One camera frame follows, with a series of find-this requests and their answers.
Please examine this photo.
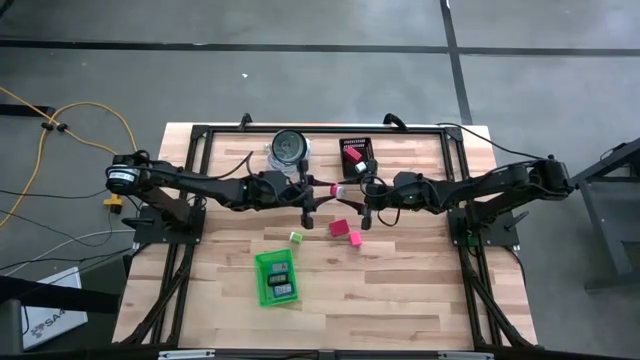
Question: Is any white floor cable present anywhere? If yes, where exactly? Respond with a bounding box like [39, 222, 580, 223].
[0, 228, 136, 277]

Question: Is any dark floor beam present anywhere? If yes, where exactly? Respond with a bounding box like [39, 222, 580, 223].
[0, 273, 121, 316]

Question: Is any dark metal table frame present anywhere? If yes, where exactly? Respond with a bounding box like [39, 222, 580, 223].
[552, 137, 640, 294]

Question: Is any black aluminium table frame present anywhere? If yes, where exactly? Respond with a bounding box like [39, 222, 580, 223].
[112, 122, 540, 351]

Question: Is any black floor cable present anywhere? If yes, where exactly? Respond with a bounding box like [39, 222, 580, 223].
[0, 187, 86, 200]

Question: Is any green plastic basket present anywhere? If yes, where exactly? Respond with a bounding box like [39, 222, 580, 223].
[253, 248, 300, 308]

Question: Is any black plastic basket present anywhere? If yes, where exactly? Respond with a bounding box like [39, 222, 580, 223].
[338, 137, 377, 181]

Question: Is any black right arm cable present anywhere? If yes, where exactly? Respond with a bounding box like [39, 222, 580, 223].
[435, 122, 546, 161]

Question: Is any black stand foot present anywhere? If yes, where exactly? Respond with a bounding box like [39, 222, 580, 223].
[0, 103, 57, 118]

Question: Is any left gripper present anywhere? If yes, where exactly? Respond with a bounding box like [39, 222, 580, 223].
[247, 158, 337, 230]

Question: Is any yellow extension cord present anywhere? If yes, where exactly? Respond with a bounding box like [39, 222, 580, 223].
[0, 85, 144, 229]

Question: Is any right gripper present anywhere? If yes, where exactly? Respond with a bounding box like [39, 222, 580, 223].
[337, 172, 440, 230]

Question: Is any black floor tape strip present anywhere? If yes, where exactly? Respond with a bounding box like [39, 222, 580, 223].
[0, 38, 640, 57]
[438, 0, 474, 126]

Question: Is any white printed sign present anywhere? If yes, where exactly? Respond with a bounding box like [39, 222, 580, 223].
[22, 266, 90, 351]

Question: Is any silver metal bracket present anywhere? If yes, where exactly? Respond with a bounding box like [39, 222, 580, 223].
[438, 350, 495, 360]
[158, 349, 216, 360]

